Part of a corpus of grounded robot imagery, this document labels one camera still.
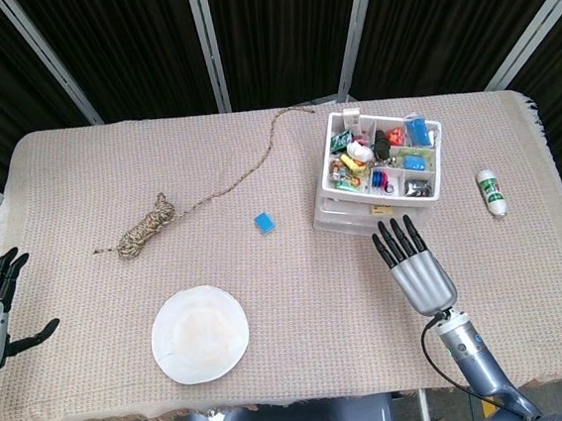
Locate right black grey robot hand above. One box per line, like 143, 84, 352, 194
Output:
370, 210, 460, 322

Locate white drawer organizer with items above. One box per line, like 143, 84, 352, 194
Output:
300, 100, 452, 242

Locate green patterned packet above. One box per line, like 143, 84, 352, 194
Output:
396, 145, 435, 174

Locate yellow-green sponge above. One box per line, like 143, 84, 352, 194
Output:
338, 152, 371, 173

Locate black metal clips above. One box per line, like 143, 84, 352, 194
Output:
401, 176, 435, 199

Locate blue plastic discs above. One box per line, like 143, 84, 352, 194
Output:
369, 167, 393, 194

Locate white green bottle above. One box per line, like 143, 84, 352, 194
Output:
475, 167, 510, 221

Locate green orange small packets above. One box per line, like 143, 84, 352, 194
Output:
328, 159, 366, 193

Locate beige woven tablecloth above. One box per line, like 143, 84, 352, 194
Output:
0, 79, 562, 421

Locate black pouch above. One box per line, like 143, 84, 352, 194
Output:
371, 128, 394, 158

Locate white wadded roll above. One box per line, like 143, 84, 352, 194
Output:
345, 139, 375, 163

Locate orange red packet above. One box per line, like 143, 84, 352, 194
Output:
385, 126, 408, 147

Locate blue sponge pack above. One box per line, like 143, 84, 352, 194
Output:
403, 111, 436, 149

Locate green foil packet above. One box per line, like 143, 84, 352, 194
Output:
328, 129, 355, 153

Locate blue topped white block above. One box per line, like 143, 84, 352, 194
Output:
253, 209, 279, 237

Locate small white carton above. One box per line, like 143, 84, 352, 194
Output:
341, 106, 364, 134

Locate white paper plate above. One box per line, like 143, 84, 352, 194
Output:
147, 281, 255, 387

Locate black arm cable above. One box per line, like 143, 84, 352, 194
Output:
417, 304, 531, 421

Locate brown beige braided rope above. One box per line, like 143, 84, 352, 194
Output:
81, 105, 329, 263

